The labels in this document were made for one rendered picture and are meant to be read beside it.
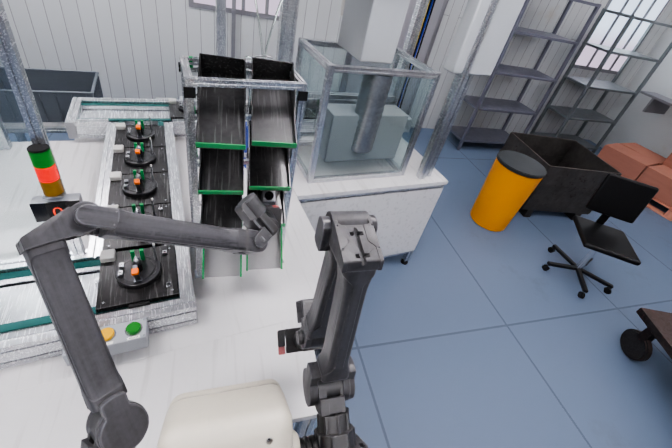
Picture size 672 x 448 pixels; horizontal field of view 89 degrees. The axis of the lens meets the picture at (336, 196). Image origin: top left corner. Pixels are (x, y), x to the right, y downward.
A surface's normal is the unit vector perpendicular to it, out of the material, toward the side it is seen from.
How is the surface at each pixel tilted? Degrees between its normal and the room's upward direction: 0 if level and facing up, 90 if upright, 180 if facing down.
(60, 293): 45
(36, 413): 0
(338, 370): 81
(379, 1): 90
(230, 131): 25
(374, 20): 90
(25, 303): 0
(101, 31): 90
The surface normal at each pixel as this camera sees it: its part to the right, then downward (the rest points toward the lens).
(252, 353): 0.19, -0.79
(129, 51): 0.25, 0.62
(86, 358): 0.68, -0.21
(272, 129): 0.27, -0.45
